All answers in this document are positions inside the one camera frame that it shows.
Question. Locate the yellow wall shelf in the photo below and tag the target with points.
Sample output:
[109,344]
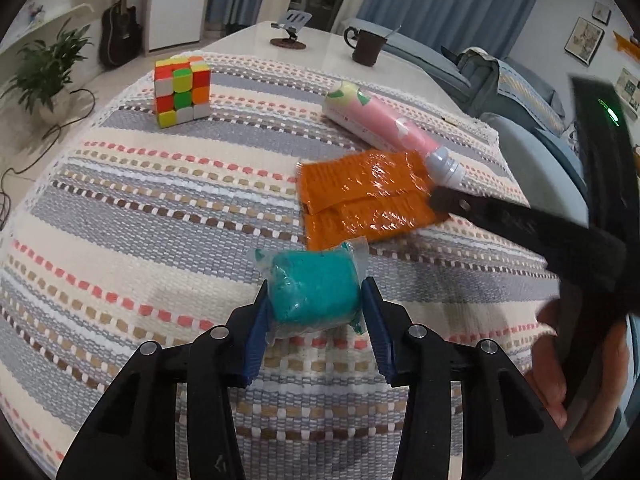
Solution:
[627,42]

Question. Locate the black acoustic guitar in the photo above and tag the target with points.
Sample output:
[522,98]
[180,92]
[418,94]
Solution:
[119,35]

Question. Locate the white wall shelf unit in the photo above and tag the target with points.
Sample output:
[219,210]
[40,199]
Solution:
[45,15]

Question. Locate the green potted plant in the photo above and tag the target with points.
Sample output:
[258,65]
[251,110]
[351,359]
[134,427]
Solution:
[45,70]

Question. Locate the dark brown mug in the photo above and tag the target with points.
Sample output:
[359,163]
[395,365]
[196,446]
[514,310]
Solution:
[367,47]

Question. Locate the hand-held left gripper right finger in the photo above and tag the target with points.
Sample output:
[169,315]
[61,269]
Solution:
[380,330]

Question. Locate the striped blue sofa cover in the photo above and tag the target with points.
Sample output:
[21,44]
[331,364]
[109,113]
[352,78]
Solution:
[520,85]

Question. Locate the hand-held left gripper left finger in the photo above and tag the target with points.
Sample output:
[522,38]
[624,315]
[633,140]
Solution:
[255,340]

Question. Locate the tall black framed picture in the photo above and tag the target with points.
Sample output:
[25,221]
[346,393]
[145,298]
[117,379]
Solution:
[584,40]

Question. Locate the person's right hand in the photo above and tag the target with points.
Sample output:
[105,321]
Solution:
[550,380]

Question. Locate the white refrigerator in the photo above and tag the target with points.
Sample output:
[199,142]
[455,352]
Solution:
[177,5]

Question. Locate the blue sofa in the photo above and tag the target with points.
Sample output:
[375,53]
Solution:
[520,135]

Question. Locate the pink printed bottle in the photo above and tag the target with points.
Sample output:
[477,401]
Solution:
[380,117]

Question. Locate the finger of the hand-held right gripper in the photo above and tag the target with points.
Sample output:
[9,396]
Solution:
[515,225]

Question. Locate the newspaper print picture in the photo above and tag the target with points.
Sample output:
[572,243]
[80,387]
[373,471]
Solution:
[629,89]

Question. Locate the teal packet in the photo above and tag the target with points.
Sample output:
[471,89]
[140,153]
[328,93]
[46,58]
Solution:
[310,285]

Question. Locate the metal phone stand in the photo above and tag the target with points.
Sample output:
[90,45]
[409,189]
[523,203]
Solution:
[290,25]

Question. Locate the multicoloured puzzle cube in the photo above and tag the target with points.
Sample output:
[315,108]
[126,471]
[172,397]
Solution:
[181,91]

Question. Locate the orange foil wrapper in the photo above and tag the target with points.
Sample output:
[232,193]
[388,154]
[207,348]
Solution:
[360,195]

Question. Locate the metal spoon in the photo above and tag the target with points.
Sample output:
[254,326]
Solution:
[393,32]

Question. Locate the small black framed picture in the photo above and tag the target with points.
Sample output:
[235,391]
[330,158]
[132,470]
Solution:
[601,12]

